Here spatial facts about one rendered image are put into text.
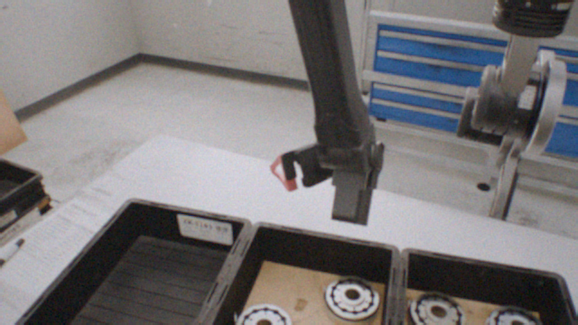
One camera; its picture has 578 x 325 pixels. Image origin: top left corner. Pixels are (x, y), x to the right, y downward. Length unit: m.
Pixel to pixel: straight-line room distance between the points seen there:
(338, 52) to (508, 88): 0.54
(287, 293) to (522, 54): 0.65
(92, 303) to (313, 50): 0.69
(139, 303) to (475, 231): 0.91
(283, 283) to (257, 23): 3.05
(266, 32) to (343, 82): 3.26
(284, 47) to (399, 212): 2.59
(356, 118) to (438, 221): 0.82
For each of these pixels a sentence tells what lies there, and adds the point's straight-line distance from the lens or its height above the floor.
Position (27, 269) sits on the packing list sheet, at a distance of 1.29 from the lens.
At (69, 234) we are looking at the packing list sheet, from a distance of 1.34.
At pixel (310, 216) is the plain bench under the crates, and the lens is 1.26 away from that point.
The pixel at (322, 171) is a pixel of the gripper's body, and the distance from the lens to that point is 0.70.
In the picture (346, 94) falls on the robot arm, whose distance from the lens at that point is 0.50.
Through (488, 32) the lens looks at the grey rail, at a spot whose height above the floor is 0.91.
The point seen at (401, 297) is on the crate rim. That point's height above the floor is 0.93.
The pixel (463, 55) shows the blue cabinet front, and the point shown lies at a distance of 2.44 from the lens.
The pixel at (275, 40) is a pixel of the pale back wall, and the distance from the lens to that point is 3.72.
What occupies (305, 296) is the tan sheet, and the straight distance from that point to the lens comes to 0.88.
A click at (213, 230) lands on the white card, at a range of 0.94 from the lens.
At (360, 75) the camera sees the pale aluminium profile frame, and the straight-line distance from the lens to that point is 2.56.
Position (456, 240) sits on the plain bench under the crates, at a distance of 1.27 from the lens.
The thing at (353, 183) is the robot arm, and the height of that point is 1.16.
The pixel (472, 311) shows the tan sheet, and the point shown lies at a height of 0.83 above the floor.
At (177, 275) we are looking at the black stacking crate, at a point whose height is 0.83.
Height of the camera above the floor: 1.52
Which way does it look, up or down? 34 degrees down
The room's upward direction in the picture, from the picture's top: straight up
